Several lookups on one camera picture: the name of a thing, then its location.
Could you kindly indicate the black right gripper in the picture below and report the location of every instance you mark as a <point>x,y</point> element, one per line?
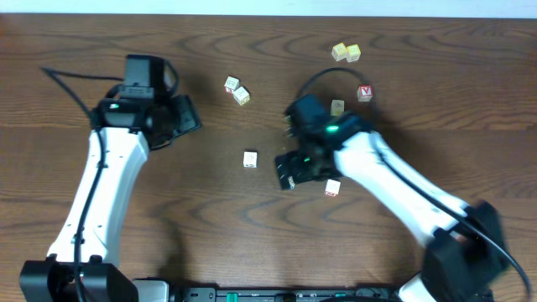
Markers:
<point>294,158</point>

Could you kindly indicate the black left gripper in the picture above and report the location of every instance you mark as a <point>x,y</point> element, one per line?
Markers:
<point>185,114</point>

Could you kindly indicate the green edged wooden block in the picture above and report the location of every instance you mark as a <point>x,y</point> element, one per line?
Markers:
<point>250,159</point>

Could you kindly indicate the blue letter X block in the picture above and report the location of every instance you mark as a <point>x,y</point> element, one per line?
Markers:
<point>291,182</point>

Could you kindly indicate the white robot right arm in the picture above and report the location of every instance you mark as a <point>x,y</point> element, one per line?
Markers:
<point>464,246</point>

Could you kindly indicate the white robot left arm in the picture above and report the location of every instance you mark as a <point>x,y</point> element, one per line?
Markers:
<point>82,262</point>

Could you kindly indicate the red edged wooden block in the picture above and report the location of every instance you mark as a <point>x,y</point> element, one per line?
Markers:
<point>332,187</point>

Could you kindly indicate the yellow picture block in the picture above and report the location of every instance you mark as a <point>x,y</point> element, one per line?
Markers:
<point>337,107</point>

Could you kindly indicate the red number three block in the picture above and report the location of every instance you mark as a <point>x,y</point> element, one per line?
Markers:
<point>231,84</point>

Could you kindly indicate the umbrella picture block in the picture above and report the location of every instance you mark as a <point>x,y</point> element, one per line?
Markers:
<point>241,95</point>

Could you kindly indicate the red letter V block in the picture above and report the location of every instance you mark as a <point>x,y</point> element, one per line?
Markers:
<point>365,93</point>

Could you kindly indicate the yellow letter block left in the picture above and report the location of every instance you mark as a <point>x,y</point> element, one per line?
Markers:
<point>339,52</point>

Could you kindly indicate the yellow letter block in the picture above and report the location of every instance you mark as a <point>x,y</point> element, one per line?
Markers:
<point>339,52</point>
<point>353,53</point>

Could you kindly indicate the yellow letter block right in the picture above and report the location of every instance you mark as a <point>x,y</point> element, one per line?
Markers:
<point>353,53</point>

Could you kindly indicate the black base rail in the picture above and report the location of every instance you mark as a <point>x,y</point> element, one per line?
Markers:
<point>293,295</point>

